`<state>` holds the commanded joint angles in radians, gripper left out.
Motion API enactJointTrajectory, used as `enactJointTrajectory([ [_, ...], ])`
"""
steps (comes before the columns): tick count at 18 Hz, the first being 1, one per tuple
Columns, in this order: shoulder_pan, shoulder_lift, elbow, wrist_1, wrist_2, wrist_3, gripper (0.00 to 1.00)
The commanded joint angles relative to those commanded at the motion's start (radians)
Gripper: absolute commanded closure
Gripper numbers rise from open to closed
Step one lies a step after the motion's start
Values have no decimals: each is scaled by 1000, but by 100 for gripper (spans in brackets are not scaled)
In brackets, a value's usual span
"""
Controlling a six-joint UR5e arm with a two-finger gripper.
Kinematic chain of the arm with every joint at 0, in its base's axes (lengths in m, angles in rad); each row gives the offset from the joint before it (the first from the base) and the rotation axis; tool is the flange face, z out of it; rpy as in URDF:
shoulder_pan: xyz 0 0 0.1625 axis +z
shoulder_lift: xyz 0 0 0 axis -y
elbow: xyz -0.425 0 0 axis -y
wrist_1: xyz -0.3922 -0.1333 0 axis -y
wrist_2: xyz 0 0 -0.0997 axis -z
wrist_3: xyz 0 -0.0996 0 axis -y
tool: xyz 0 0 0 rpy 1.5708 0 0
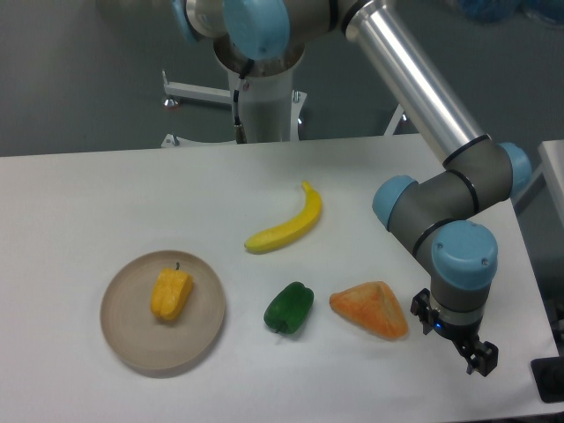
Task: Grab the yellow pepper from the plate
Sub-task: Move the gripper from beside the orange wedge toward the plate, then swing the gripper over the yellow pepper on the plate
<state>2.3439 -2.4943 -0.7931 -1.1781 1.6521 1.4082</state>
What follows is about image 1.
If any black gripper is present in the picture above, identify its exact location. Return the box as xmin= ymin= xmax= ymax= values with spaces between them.
xmin=410 ymin=288 xmax=499 ymax=376

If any yellow toy pepper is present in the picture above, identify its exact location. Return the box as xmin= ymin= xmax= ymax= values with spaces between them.
xmin=150 ymin=263 xmax=194 ymax=321

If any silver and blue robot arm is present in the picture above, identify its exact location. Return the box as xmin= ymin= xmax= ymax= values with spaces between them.
xmin=171 ymin=1 xmax=531 ymax=375

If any green toy pepper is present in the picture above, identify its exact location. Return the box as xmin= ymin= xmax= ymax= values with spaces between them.
xmin=263 ymin=281 xmax=315 ymax=335

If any beige round plate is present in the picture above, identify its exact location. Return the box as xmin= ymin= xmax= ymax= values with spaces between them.
xmin=100 ymin=250 xmax=226 ymax=377

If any orange triangular toy bread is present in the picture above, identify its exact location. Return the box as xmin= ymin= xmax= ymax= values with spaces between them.
xmin=329 ymin=281 xmax=409 ymax=340

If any black device at table edge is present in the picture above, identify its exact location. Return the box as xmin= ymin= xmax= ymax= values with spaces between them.
xmin=531 ymin=356 xmax=563 ymax=404

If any yellow toy banana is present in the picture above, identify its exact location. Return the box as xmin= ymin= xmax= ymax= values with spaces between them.
xmin=244 ymin=181 xmax=323 ymax=254

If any white side table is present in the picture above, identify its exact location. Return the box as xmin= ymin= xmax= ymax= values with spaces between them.
xmin=512 ymin=139 xmax=563 ymax=222

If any blue plastic bag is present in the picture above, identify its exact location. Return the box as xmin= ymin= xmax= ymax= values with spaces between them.
xmin=452 ymin=0 xmax=563 ymax=30

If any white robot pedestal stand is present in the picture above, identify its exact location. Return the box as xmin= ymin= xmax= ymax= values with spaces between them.
xmin=163 ymin=37 xmax=412 ymax=147

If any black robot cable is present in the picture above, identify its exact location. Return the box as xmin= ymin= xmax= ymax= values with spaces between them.
xmin=232 ymin=58 xmax=256 ymax=145

